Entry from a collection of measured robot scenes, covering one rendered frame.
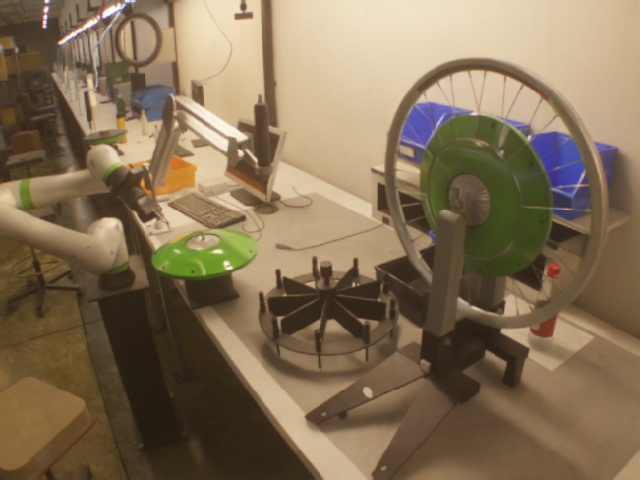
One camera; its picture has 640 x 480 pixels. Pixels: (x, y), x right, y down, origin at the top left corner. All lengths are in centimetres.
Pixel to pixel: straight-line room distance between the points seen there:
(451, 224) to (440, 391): 34
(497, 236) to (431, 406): 35
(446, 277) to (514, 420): 36
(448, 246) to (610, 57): 74
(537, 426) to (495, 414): 9
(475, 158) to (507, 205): 10
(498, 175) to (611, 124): 60
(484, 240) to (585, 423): 47
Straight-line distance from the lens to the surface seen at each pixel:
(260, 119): 129
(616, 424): 117
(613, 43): 140
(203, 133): 155
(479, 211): 92
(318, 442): 102
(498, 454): 103
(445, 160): 95
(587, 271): 85
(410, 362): 107
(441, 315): 97
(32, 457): 162
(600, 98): 142
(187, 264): 137
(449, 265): 92
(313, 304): 124
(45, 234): 176
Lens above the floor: 167
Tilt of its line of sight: 25 degrees down
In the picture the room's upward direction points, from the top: 2 degrees counter-clockwise
